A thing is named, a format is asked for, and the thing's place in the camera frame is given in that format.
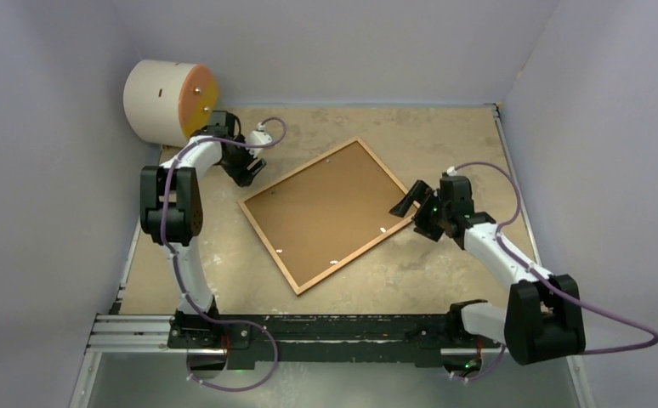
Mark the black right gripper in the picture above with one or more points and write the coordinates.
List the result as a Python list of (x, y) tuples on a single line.
[(419, 193)]

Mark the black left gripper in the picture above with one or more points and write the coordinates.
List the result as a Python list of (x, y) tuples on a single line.
[(242, 176)]

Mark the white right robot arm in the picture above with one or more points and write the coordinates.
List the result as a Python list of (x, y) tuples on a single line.
[(540, 321)]

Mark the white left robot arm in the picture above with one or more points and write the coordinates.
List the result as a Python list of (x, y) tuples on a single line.
[(171, 212)]

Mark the white cylindrical drum cabinet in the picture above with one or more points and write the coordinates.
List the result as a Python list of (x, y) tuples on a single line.
[(165, 102)]

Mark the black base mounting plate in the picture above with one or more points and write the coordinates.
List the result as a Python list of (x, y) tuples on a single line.
[(424, 340)]

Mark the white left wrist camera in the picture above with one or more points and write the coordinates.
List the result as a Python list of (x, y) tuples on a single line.
[(258, 140)]

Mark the aluminium extrusion rail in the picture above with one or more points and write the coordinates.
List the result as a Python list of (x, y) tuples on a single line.
[(135, 333)]

